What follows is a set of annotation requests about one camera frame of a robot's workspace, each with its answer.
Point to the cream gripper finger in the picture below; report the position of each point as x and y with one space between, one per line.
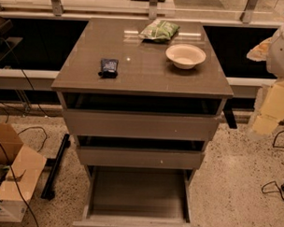
268 109
259 52

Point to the dark blue rxbar wrapper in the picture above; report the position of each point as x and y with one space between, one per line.
109 68

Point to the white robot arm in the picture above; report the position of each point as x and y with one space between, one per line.
275 56

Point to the grey drawer cabinet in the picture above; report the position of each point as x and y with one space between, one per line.
147 82

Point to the grey open bottom drawer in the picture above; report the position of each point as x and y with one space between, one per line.
135 197

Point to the grey top drawer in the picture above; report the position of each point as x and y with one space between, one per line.
85 122

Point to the grey middle drawer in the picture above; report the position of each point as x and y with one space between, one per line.
139 158

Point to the black table leg right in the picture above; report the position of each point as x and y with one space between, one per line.
229 116

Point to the white paper bowl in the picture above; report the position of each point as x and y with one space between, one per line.
185 56

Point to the green snack bag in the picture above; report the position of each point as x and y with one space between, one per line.
159 31

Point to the black metal floor bar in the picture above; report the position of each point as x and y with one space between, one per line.
53 164

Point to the open cardboard box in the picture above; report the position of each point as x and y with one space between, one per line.
22 167

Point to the metal window frame rail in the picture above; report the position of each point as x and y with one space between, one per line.
264 13

